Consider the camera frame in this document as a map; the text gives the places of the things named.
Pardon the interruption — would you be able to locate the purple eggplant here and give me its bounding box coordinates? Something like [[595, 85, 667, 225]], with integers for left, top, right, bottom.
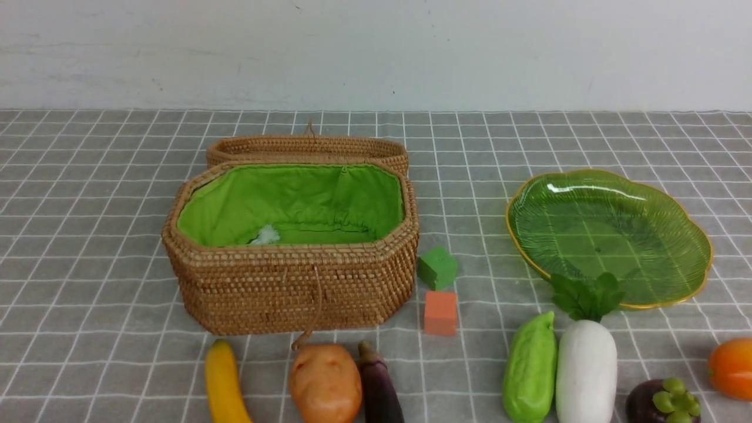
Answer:
[[358, 340, 405, 423]]

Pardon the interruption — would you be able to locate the light green bitter gourd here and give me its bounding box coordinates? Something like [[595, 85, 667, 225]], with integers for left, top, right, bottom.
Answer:
[[502, 311, 558, 422]]

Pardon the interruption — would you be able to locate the yellow banana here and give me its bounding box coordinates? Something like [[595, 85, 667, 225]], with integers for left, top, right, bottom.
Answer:
[[204, 339, 253, 422]]

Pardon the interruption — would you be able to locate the white radish with leaves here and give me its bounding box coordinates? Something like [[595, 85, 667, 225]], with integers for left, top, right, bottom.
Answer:
[[550, 272, 625, 422]]

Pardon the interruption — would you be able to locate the purple mangosteen green calyx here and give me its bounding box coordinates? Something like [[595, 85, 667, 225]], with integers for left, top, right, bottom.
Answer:
[[625, 377, 701, 422]]

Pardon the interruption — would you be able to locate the orange mango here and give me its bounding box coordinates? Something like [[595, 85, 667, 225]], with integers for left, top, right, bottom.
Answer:
[[707, 337, 751, 402]]

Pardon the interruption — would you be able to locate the green foam cube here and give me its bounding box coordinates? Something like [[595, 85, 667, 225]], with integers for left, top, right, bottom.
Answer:
[[417, 246, 458, 291]]

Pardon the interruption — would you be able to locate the orange foam cube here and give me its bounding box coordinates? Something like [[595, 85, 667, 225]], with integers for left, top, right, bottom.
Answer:
[[422, 291, 458, 337]]

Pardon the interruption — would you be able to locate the woven rattan basket green lining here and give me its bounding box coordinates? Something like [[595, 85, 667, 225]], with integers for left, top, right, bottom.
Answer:
[[162, 160, 419, 335]]

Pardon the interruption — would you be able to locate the brown potato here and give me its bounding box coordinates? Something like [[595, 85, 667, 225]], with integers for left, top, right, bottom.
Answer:
[[289, 343, 362, 422]]

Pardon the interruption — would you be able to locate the green glass leaf plate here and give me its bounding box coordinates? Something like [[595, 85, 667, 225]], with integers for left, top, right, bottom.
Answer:
[[505, 169, 714, 310]]

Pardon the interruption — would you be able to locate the grey grid-pattern tablecloth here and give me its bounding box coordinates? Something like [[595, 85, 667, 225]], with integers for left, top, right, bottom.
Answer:
[[1, 110, 751, 422]]

